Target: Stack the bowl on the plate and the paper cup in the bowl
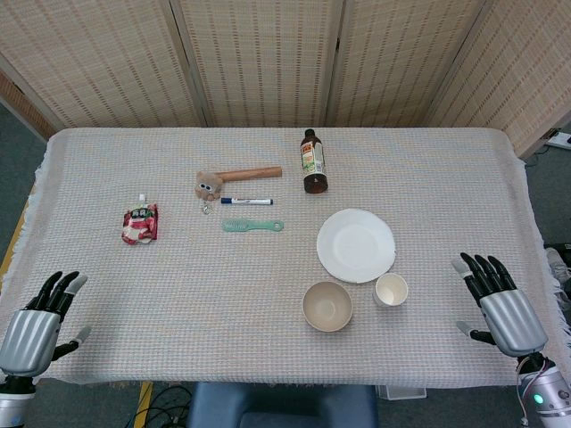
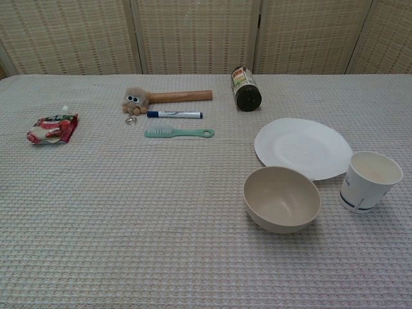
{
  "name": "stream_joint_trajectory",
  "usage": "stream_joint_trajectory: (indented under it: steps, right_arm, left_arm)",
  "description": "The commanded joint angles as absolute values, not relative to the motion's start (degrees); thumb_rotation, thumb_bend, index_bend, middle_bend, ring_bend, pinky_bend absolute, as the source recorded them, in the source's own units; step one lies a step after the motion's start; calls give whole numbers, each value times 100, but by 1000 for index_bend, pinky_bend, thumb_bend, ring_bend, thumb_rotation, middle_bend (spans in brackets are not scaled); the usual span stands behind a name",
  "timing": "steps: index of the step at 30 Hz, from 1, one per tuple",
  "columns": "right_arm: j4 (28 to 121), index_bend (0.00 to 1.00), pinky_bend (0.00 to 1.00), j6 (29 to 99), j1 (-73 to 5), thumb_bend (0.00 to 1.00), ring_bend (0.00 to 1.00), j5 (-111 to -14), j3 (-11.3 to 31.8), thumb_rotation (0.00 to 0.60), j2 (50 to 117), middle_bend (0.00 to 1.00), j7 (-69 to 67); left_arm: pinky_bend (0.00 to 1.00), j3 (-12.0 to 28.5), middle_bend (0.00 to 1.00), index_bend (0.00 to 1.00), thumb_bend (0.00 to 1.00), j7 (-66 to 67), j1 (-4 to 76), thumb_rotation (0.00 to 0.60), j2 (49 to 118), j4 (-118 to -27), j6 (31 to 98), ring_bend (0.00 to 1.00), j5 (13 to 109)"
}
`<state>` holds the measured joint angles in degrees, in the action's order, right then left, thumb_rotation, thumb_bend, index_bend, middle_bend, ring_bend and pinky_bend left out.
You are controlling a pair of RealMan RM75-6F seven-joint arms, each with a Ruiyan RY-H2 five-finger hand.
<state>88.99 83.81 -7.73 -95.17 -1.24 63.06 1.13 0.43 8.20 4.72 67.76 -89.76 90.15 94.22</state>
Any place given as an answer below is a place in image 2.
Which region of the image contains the small beige bowl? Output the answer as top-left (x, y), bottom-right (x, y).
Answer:
top-left (243, 165), bottom-right (322, 234)

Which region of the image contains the white paper cup blue print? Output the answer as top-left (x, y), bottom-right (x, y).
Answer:
top-left (339, 151), bottom-right (404, 214)

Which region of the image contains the white paper plate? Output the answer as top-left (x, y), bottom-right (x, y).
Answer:
top-left (254, 118), bottom-right (354, 182)

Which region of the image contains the green toothbrush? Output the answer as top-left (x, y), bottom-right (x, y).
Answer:
top-left (144, 126), bottom-right (215, 140)

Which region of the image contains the blue whiteboard marker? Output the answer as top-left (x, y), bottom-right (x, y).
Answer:
top-left (146, 110), bottom-right (204, 120)

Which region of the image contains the wooden cylinder stick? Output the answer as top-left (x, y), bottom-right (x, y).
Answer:
top-left (148, 89), bottom-right (214, 104)

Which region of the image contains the dark brown drink bottle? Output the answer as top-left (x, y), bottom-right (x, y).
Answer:
top-left (230, 66), bottom-right (262, 113)

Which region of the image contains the beige waffle weave tablecloth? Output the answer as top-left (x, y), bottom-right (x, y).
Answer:
top-left (0, 73), bottom-right (412, 309)

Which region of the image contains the bamboo folding screen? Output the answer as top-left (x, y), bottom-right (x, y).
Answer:
top-left (0, 0), bottom-right (412, 80)

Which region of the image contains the red drink pouch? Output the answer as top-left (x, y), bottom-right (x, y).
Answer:
top-left (26, 105), bottom-right (80, 146)

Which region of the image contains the furry plush keychain toy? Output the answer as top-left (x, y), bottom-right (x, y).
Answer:
top-left (121, 86), bottom-right (151, 126)

